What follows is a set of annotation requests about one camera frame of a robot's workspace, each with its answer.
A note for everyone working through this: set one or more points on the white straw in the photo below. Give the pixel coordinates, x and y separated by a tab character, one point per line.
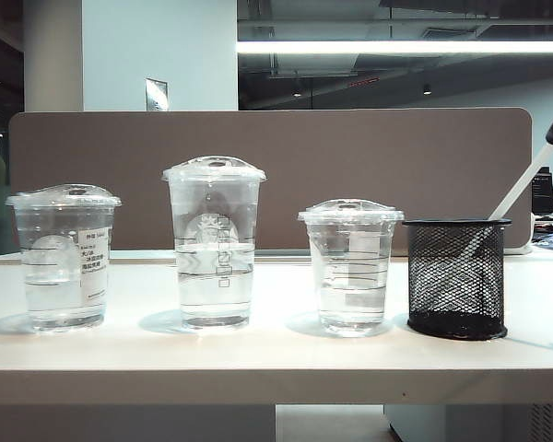
525	180

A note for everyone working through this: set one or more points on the small clear plastic cup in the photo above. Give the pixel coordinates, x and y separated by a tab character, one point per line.
352	290

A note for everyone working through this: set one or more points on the tall clear plastic cup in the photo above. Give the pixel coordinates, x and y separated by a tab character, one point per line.
214	281

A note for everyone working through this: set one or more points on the medium clear cup with label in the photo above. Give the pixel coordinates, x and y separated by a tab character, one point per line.
60	281

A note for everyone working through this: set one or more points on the dark computer monitor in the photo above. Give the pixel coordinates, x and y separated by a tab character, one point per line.
544	193

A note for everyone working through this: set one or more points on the black ceiling spot lamp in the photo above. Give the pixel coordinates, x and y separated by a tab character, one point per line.
427	89

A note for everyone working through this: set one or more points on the long white ceiling light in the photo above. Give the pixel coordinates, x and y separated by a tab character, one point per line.
396	47

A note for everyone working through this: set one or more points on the black mesh pen holder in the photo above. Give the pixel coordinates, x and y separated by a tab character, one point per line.
456	290

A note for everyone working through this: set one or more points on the red lit ceiling sign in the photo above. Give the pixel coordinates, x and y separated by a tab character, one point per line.
364	83

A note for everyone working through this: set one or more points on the brown desk partition panel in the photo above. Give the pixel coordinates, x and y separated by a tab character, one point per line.
304	152

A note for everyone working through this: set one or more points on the framed sign on pillar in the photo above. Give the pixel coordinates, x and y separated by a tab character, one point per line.
156	94

